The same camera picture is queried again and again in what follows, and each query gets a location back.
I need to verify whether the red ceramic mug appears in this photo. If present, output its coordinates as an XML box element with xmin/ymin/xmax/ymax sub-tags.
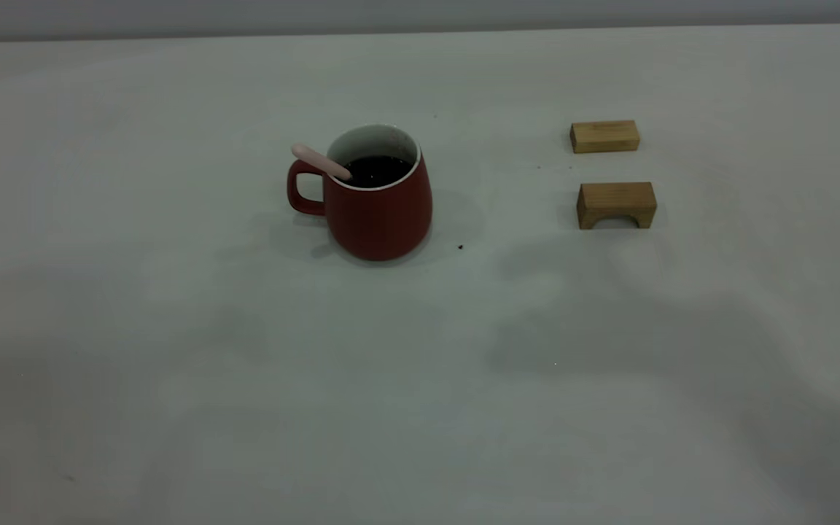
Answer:
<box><xmin>287</xmin><ymin>122</ymin><xmax>434</xmax><ymax>262</ymax></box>

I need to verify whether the pink handled metal spoon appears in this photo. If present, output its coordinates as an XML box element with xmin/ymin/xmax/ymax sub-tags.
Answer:
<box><xmin>291</xmin><ymin>144</ymin><xmax>354</xmax><ymax>182</ymax></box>

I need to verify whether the dark coffee liquid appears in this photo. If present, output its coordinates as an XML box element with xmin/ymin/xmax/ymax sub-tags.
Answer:
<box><xmin>346</xmin><ymin>155</ymin><xmax>413</xmax><ymax>189</ymax></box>

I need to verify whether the arched wooden block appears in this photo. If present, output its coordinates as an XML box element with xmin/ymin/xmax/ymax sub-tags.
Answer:
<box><xmin>576</xmin><ymin>182</ymin><xmax>658</xmax><ymax>230</ymax></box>

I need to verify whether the flat rectangular wooden block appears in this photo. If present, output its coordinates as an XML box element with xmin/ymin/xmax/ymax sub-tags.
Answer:
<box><xmin>570</xmin><ymin>120</ymin><xmax>641</xmax><ymax>155</ymax></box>

